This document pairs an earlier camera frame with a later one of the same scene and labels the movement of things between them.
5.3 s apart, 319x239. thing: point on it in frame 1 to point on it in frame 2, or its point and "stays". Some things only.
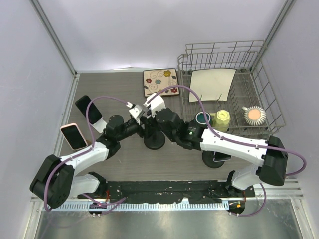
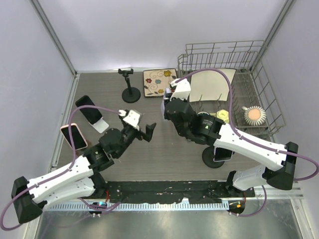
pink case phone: (74, 137) stays
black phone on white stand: (94, 114) stays
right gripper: (152, 119) to (166, 116)
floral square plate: (156, 80) stays
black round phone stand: (155, 142) to (130, 94)
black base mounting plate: (170, 191) stays
